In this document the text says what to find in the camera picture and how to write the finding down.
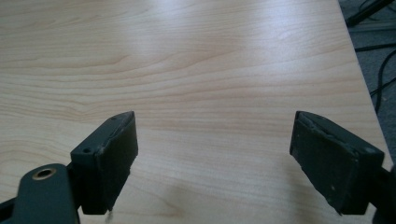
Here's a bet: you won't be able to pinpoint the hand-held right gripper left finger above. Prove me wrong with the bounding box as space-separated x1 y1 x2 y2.
65 110 139 216

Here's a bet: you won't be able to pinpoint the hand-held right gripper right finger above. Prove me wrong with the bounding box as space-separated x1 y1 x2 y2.
289 110 386 217

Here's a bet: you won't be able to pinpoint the thin black cable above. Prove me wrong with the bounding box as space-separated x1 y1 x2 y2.
369 77 396 97

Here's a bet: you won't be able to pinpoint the curved black cable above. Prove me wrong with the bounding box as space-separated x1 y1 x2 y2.
375 49 396 115

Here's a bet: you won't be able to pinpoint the straight black cable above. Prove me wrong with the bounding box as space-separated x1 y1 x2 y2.
354 42 396 53

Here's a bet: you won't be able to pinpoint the grey metal rail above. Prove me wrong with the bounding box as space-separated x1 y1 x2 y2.
348 20 396 34

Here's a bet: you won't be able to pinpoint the black cables on floor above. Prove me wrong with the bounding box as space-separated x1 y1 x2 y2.
345 0 396 28

